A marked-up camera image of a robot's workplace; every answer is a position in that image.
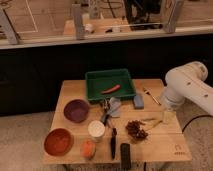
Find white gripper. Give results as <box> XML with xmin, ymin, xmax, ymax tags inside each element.
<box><xmin>160</xmin><ymin>87</ymin><xmax>185</xmax><ymax>124</ymax></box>

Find blue grey sponge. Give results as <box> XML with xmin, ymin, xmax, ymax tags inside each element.
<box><xmin>133</xmin><ymin>94</ymin><xmax>144</xmax><ymax>109</ymax></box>

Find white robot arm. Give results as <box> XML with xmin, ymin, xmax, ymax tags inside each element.
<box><xmin>160</xmin><ymin>61</ymin><xmax>213</xmax><ymax>116</ymax></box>

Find purple bowl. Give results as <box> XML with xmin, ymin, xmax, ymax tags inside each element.
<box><xmin>64</xmin><ymin>99</ymin><xmax>89</xmax><ymax>123</ymax></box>

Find red bowl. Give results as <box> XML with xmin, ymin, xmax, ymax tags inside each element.
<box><xmin>44</xmin><ymin>128</ymin><xmax>74</xmax><ymax>156</ymax></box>

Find yellow green banana toy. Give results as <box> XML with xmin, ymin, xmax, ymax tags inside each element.
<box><xmin>142</xmin><ymin>118</ymin><xmax>161</xmax><ymax>131</ymax></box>

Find brown dried grape bunch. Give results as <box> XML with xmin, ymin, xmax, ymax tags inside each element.
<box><xmin>126</xmin><ymin>120</ymin><xmax>148</xmax><ymax>141</ymax></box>

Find red chili pepper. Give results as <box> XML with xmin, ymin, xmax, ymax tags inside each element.
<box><xmin>101</xmin><ymin>84</ymin><xmax>121</xmax><ymax>94</ymax></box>

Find grey cloth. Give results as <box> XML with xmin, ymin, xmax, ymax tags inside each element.
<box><xmin>108</xmin><ymin>97</ymin><xmax>121</xmax><ymax>118</ymax></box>

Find black remote control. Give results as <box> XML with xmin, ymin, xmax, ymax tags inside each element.
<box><xmin>120</xmin><ymin>143</ymin><xmax>131</xmax><ymax>170</ymax></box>

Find green plastic tray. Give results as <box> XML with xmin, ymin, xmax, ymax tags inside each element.
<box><xmin>85</xmin><ymin>69</ymin><xmax>136</xmax><ymax>103</ymax></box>

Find white cup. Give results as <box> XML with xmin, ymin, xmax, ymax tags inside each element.
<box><xmin>88</xmin><ymin>120</ymin><xmax>105</xmax><ymax>142</ymax></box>

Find black cable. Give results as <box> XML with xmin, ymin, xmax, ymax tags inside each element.
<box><xmin>181</xmin><ymin>114</ymin><xmax>213</xmax><ymax>133</ymax></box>

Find black handled knife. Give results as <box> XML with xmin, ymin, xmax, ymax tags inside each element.
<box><xmin>110</xmin><ymin>128</ymin><xmax>117</xmax><ymax>160</ymax></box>

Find grey handled scissors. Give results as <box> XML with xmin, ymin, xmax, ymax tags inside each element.
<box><xmin>101</xmin><ymin>99</ymin><xmax>110</xmax><ymax>125</ymax></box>

